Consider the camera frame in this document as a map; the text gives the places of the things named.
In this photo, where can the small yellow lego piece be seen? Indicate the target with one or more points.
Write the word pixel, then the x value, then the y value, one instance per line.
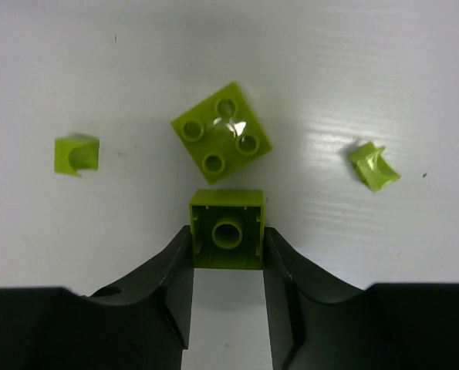
pixel 76 152

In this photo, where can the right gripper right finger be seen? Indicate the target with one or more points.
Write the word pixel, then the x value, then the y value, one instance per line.
pixel 317 321

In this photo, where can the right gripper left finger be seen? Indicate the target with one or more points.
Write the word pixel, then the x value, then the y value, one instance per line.
pixel 141 321

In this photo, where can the tiny yellow lego piece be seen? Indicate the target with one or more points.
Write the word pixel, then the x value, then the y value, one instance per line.
pixel 371 167

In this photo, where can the yellow-green lego brick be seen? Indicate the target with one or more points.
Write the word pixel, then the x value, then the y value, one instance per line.
pixel 227 228
pixel 222 133

